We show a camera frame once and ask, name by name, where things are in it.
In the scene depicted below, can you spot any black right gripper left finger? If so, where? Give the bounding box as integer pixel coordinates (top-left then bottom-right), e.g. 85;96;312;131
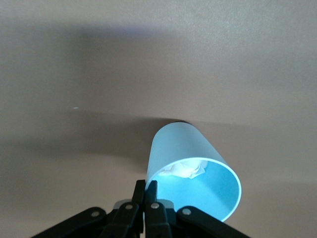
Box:
31;179;146;238

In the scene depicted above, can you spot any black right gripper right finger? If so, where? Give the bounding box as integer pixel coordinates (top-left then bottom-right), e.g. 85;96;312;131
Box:
144;180;248;238

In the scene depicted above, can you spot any brown table cloth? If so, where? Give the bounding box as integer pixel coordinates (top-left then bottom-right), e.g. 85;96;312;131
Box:
0;0;317;238

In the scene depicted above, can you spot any blue cup holding tissue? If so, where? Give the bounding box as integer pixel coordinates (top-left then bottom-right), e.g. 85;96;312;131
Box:
147;120;242;223

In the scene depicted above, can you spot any crumpled white tissue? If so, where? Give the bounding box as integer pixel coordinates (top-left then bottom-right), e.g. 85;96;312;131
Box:
160;160;207;179

